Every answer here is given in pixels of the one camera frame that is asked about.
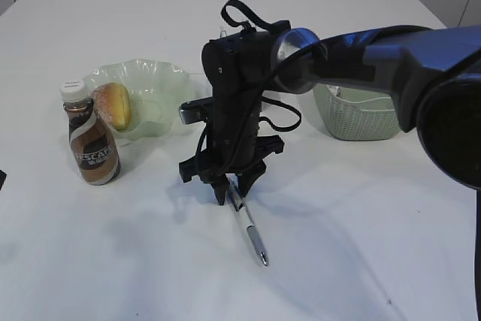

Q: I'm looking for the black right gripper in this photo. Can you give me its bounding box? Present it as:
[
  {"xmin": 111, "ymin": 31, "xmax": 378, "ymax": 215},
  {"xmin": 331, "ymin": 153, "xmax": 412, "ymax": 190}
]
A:
[{"xmin": 179, "ymin": 32, "xmax": 283, "ymax": 205}]

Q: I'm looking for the green plastic woven basket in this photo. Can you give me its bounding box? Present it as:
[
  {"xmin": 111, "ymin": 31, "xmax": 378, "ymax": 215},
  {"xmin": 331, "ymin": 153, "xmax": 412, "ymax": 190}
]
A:
[{"xmin": 313, "ymin": 84, "xmax": 401, "ymax": 141}]

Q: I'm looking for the sugared bread roll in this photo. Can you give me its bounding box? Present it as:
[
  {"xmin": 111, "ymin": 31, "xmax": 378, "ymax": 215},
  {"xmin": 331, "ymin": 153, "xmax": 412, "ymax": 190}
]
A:
[{"xmin": 92, "ymin": 83, "xmax": 132, "ymax": 131}]

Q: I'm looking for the Nescafe coffee bottle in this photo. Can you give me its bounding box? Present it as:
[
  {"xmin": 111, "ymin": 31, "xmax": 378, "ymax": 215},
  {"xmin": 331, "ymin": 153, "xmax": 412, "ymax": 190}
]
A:
[{"xmin": 60, "ymin": 80, "xmax": 121, "ymax": 186}]

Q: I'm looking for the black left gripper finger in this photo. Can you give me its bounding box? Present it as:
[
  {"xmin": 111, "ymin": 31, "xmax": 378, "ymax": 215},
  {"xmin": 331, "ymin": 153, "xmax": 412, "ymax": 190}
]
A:
[{"xmin": 0, "ymin": 170, "xmax": 6, "ymax": 189}]

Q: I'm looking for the cream pen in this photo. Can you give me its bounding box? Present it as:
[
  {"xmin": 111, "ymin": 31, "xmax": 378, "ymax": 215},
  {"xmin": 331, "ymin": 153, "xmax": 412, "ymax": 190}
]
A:
[{"xmin": 219, "ymin": 26, "xmax": 228, "ymax": 38}]

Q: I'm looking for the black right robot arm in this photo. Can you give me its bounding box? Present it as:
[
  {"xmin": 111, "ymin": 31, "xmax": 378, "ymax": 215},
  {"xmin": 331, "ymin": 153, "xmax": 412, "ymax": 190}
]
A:
[{"xmin": 179, "ymin": 26, "xmax": 480, "ymax": 203}]

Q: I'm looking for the grey pen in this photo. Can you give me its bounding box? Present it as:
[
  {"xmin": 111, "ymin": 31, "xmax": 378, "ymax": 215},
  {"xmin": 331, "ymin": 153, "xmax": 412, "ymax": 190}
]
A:
[{"xmin": 228, "ymin": 178, "xmax": 270, "ymax": 267}]

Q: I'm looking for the green wavy glass plate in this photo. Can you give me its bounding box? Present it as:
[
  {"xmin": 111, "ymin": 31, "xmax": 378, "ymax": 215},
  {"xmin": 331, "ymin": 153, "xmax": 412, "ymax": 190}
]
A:
[{"xmin": 83, "ymin": 59, "xmax": 195, "ymax": 141}]

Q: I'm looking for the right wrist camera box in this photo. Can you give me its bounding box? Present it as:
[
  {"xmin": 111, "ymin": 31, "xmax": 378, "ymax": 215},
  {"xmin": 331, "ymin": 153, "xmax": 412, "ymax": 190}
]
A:
[{"xmin": 178, "ymin": 97, "xmax": 213, "ymax": 125}]

